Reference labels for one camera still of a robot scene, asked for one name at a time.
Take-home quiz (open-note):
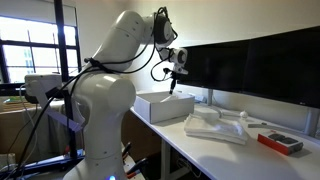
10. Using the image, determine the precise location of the black framed window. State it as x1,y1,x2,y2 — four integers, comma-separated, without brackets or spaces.
0,14,83,86

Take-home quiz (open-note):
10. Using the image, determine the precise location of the white device on bracket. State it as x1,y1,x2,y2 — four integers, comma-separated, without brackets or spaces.
23,73,84,134

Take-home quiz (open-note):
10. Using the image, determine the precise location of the white monitor stand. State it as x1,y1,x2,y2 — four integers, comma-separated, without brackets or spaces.
248,106,320,137
194,88,242,120

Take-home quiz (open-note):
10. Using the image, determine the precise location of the black computer monitor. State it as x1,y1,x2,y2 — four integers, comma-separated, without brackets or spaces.
177,39,252,94
248,24,320,109

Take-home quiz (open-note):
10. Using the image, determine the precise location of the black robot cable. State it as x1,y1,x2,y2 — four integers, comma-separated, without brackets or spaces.
13,6,179,180

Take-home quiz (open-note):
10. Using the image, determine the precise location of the red black hand tool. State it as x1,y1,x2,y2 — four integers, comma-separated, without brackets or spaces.
121,141,149,179

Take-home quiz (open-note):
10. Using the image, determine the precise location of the red box with dark top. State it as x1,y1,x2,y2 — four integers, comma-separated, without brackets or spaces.
257,130,304,156

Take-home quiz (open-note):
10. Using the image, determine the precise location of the white table leg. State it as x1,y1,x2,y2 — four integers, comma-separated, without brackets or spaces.
160,139,172,180

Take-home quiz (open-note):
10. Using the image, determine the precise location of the brown wooden cabinet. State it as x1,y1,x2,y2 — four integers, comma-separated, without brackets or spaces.
0,96,79,161

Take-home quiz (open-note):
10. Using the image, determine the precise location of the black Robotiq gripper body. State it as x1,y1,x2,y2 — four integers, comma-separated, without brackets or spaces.
169,72,178,85

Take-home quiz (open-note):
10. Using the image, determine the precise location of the black cable strap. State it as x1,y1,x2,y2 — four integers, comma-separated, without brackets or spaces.
83,57,115,75

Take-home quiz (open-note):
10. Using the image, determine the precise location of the brown cardboard box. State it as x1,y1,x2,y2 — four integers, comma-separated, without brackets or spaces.
119,99,163,163

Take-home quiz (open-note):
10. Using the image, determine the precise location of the white cardboard box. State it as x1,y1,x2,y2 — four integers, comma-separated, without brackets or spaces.
133,89,196,125

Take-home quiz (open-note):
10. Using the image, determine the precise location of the black vertical pole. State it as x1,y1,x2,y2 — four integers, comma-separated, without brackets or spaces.
53,0,78,159

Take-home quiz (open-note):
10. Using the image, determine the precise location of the green book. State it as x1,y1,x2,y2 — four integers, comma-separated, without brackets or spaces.
2,95,29,105

